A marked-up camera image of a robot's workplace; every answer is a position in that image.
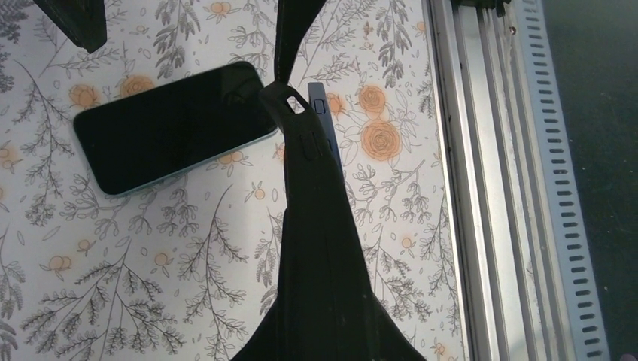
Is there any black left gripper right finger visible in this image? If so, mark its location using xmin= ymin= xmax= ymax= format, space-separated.
xmin=369 ymin=294 xmax=426 ymax=361

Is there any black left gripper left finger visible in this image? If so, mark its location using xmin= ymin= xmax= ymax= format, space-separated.
xmin=232 ymin=304 xmax=284 ymax=361

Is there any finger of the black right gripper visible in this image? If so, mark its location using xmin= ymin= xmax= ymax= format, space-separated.
xmin=273 ymin=0 xmax=327 ymax=83
xmin=34 ymin=0 xmax=108 ymax=53

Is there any black phone case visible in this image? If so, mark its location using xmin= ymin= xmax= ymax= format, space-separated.
xmin=260 ymin=82 xmax=372 ymax=360

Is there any black phone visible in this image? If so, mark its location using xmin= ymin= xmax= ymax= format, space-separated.
xmin=308 ymin=82 xmax=343 ymax=173

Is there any dark green smartphone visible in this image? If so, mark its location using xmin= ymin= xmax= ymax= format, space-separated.
xmin=73 ymin=61 xmax=278 ymax=196

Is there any floral patterned table mat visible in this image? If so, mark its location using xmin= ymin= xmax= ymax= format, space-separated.
xmin=1 ymin=1 xmax=468 ymax=360

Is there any aluminium mounting rail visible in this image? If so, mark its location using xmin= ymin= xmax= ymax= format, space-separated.
xmin=424 ymin=1 xmax=576 ymax=360

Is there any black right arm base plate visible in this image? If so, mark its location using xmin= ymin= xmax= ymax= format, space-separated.
xmin=452 ymin=0 xmax=511 ymax=11

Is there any perforated cable duct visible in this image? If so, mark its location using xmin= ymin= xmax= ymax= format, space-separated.
xmin=514 ymin=1 xmax=610 ymax=360

